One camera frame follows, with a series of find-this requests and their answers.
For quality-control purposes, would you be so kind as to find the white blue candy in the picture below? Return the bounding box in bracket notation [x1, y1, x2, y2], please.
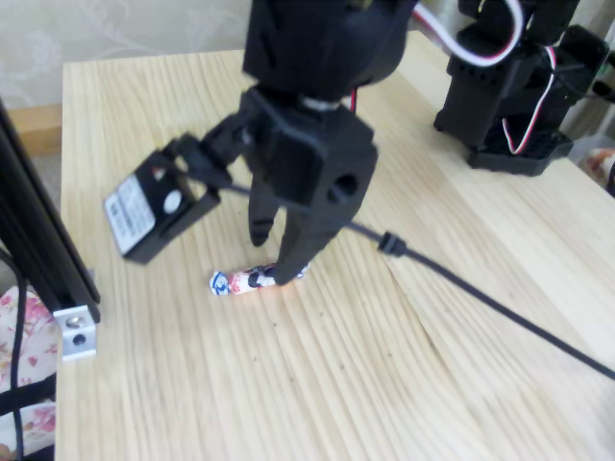
[209, 261, 311, 299]

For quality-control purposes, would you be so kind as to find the floral fabric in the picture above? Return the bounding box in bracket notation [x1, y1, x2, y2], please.
[0, 282, 59, 457]
[583, 146, 615, 198]

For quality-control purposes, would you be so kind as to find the black camera cable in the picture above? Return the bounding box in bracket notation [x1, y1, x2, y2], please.
[218, 182, 615, 380]

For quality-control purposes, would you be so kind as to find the white red servo wire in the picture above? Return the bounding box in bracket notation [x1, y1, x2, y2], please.
[502, 45, 561, 155]
[412, 0, 528, 66]

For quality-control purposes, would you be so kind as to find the silver corner bracket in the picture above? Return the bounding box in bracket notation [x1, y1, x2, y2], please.
[52, 306, 100, 364]

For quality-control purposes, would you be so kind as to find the thick black cable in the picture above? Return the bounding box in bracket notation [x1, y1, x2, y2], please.
[0, 249, 30, 461]

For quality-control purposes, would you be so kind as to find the black strap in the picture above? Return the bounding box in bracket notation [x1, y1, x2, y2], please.
[0, 374, 59, 417]

